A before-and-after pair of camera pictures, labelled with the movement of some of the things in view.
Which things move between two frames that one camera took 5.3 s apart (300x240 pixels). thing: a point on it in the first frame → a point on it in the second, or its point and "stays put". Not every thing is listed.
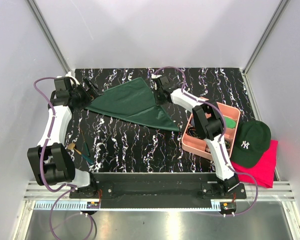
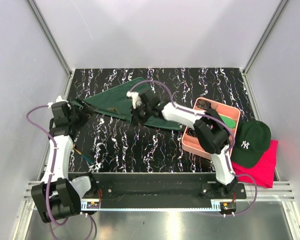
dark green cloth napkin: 133,99 stays put
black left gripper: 89,96 → 86,114
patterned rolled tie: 192,132 stays put
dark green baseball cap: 253,139 stays put
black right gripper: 155,90 → 136,118
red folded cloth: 264,171 stays put
